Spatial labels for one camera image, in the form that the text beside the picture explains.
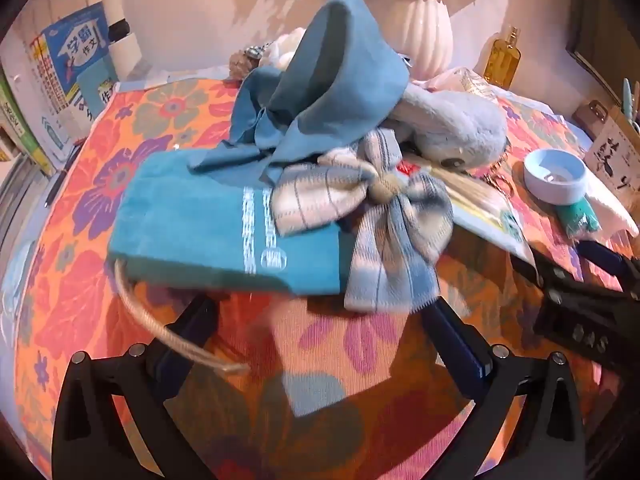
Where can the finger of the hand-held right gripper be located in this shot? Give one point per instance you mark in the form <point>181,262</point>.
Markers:
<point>602,260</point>
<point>552,280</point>

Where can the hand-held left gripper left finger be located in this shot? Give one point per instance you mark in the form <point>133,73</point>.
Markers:
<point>196,324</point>

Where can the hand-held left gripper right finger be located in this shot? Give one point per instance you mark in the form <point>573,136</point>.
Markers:
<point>457,340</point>

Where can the light blue round dish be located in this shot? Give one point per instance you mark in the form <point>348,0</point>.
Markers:
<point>535,180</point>

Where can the small green object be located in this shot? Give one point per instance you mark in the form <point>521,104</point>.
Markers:
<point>577,217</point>

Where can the white folded cloth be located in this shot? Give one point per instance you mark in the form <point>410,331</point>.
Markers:
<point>610,210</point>

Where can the printed flat card packet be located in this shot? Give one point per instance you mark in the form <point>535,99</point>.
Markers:
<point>490,215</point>

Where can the wooden pen holder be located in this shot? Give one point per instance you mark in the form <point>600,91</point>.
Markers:
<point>617,155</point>

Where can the gold keyring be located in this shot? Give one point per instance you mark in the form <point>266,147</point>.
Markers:
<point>506,184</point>

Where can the floral orange tablecloth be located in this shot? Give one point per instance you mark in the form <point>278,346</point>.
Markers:
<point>310,360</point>

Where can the plaid fabric bow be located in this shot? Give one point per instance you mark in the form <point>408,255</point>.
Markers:
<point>390,240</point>

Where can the grey plush toy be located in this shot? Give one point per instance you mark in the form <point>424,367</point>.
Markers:
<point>450,125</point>

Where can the dark pen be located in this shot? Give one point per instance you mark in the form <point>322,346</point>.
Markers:
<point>62,175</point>

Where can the clear plastic packet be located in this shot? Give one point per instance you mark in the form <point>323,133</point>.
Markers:
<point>475,80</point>

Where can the amber glass bottle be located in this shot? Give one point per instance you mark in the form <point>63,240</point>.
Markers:
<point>502,62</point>

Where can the green book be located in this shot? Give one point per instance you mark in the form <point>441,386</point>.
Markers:
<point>20,125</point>

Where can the pinecone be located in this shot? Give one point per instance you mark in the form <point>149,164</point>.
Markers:
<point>244,62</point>

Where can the white ribbed vase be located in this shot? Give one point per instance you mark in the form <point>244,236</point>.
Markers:
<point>425,35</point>

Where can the blue white box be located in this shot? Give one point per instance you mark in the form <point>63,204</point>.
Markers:
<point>75,70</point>

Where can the white plush toy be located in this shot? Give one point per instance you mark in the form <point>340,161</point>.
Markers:
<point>280,50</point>

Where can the blue cloth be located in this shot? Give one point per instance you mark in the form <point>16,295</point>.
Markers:
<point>340,75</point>

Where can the dark picture frame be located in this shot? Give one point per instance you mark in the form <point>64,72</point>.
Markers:
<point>610,20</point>

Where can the white wall pipe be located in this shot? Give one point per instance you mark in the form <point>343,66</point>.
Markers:
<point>120,5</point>

